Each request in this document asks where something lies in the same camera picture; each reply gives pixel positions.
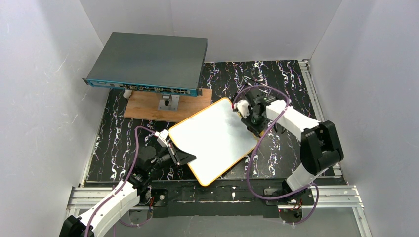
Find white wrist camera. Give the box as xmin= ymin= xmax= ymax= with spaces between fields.
xmin=232 ymin=100 xmax=250 ymax=119
xmin=154 ymin=129 xmax=169 ymax=148

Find grey metal stand bracket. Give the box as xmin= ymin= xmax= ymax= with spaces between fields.
xmin=158 ymin=93 xmax=180 ymax=111

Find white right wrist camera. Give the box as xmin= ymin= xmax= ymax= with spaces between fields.
xmin=232 ymin=100 xmax=250 ymax=119

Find yellow-framed whiteboard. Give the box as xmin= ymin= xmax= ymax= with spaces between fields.
xmin=168 ymin=97 xmax=257 ymax=187

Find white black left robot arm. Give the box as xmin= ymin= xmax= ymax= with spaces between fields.
xmin=59 ymin=143 xmax=197 ymax=237

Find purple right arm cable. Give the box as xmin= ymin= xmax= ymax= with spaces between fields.
xmin=232 ymin=85 xmax=320 ymax=226

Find plywood board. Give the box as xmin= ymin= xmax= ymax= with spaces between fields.
xmin=124 ymin=89 xmax=212 ymax=123

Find green white cylinder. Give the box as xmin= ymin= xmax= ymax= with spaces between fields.
xmin=123 ymin=89 xmax=132 ymax=100

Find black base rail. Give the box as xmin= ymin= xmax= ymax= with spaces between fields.
xmin=69 ymin=176 xmax=364 ymax=218

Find grey blue network switch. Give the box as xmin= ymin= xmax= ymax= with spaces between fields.
xmin=83 ymin=32 xmax=208 ymax=97

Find black grey wire stripper pliers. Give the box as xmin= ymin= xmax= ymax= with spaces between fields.
xmin=232 ymin=76 xmax=272 ymax=100

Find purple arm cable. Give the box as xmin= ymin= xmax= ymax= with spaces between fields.
xmin=232 ymin=85 xmax=320 ymax=226
xmin=83 ymin=125 xmax=158 ymax=237

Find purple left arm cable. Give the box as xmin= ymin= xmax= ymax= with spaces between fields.
xmin=83 ymin=125 xmax=158 ymax=237

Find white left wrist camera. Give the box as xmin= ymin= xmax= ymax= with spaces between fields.
xmin=154 ymin=129 xmax=169 ymax=148

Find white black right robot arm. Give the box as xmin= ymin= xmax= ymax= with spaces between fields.
xmin=232 ymin=85 xmax=344 ymax=200

